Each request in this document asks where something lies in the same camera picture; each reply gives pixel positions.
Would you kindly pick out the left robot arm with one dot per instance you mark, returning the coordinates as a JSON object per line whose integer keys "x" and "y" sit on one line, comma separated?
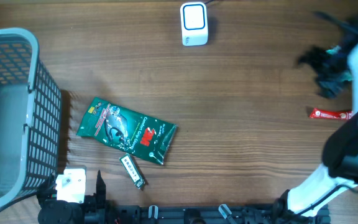
{"x": 62, "y": 212}

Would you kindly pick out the green 3M gloves package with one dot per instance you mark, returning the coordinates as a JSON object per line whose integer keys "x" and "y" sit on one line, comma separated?
{"x": 138, "y": 134}

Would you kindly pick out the green white candy bar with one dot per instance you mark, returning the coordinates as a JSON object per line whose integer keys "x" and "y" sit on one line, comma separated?
{"x": 133, "y": 171}

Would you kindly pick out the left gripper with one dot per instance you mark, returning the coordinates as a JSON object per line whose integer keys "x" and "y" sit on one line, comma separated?
{"x": 91, "y": 201}

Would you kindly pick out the teal wet wipes pack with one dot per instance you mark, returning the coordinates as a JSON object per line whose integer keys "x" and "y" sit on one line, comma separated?
{"x": 344, "y": 76}

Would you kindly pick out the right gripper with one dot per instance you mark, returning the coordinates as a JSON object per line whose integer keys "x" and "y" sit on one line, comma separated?
{"x": 312, "y": 57}

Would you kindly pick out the black mounting rail base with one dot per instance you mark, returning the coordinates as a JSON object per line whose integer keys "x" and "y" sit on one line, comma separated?
{"x": 258, "y": 214}

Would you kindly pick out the grey plastic mesh basket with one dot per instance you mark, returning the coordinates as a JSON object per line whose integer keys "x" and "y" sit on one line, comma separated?
{"x": 30, "y": 116}

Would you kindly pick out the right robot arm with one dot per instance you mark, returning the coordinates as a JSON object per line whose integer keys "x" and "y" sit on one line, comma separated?
{"x": 338, "y": 171}

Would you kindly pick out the white barcode scanner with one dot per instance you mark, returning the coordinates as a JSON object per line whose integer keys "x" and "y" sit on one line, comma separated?
{"x": 194, "y": 24}

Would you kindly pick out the red snack stick pack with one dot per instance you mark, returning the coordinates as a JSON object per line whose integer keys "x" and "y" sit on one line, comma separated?
{"x": 336, "y": 115}

